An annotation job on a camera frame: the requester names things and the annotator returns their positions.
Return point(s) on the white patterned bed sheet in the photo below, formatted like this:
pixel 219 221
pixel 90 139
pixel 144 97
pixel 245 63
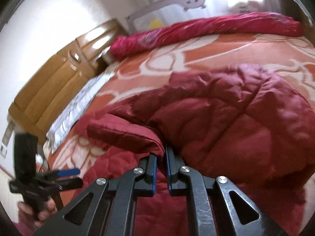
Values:
pixel 61 127

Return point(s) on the magenta floral rolled quilt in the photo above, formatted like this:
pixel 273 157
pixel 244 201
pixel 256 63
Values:
pixel 250 23

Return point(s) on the person's left hand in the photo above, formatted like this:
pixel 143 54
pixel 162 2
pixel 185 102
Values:
pixel 27 217

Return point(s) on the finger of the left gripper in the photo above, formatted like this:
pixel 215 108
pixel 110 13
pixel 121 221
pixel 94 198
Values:
pixel 70 184
pixel 68 172

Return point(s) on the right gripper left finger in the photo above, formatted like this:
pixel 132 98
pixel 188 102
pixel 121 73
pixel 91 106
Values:
pixel 106 207

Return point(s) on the orange and white patterned blanket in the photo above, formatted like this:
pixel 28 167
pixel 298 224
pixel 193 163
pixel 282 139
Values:
pixel 291 58

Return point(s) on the wooden bed headboard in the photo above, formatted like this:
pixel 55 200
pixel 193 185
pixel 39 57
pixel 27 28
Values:
pixel 55 84

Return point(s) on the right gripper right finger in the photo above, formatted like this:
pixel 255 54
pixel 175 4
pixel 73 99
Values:
pixel 216 206

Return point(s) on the dark red quilted down coat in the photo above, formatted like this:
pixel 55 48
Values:
pixel 242 122

